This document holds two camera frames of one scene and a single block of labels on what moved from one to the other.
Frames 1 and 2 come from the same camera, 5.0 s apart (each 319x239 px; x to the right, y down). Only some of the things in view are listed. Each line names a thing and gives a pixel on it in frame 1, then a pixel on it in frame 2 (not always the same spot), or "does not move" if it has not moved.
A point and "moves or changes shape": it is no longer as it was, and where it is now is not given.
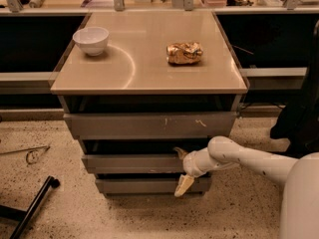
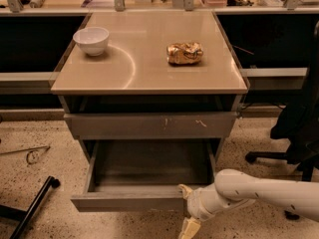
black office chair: [298, 124] does not move
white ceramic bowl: [92, 39] does not move
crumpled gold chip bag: [183, 53] does not move
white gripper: [190, 166] → [195, 202]
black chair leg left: [12, 213] does not move
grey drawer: [154, 163] moves or changes shape
